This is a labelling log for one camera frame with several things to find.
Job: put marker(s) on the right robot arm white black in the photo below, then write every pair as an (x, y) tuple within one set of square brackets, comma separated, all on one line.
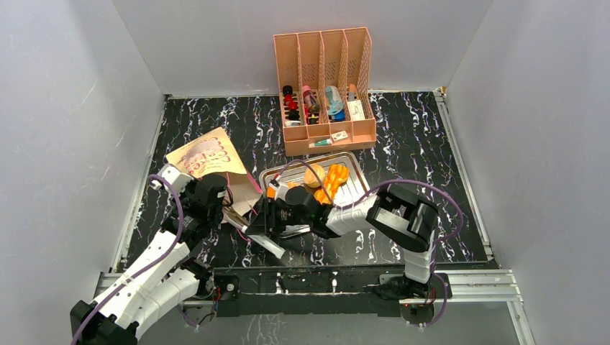
[(406, 218)]

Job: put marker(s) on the pink bottle in organizer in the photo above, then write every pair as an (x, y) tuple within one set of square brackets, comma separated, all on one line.
[(311, 105)]

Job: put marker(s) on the blue tape dispenser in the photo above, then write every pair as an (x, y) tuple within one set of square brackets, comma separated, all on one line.
[(335, 105)]

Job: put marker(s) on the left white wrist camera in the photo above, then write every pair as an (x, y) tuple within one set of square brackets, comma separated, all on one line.
[(179, 180)]

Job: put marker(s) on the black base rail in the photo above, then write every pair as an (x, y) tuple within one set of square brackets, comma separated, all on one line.
[(304, 290)]

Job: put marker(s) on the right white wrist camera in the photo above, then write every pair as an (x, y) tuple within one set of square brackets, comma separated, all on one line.
[(281, 188)]

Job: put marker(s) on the silver metal tray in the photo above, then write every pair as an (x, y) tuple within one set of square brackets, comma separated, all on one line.
[(355, 186)]

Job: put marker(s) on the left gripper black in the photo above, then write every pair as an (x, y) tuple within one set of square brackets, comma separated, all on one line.
[(192, 185)]

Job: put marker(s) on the white box in organizer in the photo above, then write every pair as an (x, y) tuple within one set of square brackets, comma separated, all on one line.
[(356, 110)]

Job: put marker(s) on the metal tongs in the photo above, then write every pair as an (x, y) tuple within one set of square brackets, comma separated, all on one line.
[(241, 225)]

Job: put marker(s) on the small white packet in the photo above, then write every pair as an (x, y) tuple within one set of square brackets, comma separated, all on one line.
[(339, 136)]

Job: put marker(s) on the orange desk file organizer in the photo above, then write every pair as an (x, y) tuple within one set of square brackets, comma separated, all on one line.
[(323, 79)]

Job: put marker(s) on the green tube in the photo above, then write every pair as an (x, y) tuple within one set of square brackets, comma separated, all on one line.
[(321, 143)]

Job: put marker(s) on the black red item in organizer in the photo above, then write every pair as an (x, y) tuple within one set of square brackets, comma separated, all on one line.
[(290, 104)]

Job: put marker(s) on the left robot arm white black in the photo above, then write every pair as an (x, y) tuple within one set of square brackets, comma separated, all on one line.
[(165, 274)]

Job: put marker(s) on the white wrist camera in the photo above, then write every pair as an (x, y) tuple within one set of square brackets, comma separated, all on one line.
[(179, 180), (281, 188)]

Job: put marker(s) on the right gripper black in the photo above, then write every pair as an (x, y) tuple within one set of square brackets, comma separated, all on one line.
[(266, 221)]

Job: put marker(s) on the orange braided fake bread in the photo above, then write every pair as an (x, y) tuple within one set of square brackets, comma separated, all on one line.
[(337, 175)]

